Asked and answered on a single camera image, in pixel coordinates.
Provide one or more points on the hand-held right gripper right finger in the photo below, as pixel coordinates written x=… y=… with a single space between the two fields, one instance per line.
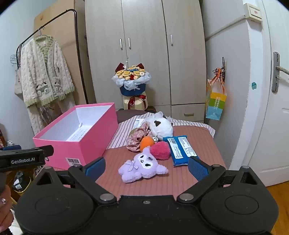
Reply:
x=198 y=169

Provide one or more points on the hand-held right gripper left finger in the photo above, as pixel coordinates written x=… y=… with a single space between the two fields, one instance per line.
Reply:
x=95 y=168

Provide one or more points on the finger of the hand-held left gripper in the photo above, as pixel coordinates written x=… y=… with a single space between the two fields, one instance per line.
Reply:
x=47 y=150

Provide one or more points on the blue wipes packet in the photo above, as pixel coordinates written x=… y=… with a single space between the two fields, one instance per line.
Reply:
x=180 y=150

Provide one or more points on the pink cardboard box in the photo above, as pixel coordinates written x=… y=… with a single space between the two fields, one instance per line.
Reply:
x=90 y=140

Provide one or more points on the red fuzzy plush strawberry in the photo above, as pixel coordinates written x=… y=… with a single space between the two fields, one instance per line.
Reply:
x=160 y=151

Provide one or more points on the purple plush toy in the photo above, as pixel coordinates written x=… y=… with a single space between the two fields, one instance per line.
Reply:
x=144 y=162

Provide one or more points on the white plush dog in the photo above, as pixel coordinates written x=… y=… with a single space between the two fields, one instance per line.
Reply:
x=161 y=130

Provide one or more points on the white labelled packet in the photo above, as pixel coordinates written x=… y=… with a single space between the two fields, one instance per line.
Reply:
x=138 y=123

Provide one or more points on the person's left hand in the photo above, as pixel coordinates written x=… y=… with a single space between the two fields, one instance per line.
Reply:
x=5 y=212

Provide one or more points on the grey shoe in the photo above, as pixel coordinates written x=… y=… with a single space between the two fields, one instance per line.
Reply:
x=38 y=171

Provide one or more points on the yellow-soled shoe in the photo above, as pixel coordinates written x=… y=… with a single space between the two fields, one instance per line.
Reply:
x=21 y=183

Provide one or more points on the printed paper sheet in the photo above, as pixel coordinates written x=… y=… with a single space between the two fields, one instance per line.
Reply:
x=78 y=135

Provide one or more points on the striped bed sheet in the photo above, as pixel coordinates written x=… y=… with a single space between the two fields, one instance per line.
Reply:
x=122 y=133

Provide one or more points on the brown cushion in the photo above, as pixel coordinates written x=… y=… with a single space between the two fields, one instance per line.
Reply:
x=124 y=116

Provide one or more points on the colourful paper gift bag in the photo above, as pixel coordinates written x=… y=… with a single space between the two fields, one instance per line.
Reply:
x=215 y=104

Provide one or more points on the white tote bag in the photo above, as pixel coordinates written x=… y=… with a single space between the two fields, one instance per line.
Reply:
x=18 y=83

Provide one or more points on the cream knitted robe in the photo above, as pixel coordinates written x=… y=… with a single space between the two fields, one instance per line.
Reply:
x=45 y=67

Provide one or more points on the white door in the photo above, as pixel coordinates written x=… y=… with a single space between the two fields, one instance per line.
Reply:
x=259 y=113

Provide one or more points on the flower bouquet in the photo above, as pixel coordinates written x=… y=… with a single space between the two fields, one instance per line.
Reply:
x=133 y=88

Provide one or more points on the teal door sticker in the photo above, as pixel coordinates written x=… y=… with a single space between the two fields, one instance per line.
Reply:
x=254 y=85

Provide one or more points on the black clothes rack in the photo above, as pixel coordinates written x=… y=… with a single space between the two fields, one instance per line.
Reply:
x=78 y=45

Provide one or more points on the light wooden cabinet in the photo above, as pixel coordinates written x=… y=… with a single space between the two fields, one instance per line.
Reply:
x=65 y=34

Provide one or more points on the beige wardrobe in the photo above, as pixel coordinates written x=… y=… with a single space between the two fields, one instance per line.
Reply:
x=146 y=34

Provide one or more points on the black wall hook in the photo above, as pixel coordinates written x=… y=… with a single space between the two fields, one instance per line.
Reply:
x=223 y=67

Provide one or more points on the wall light switch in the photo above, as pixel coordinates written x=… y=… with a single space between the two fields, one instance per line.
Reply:
x=252 y=11

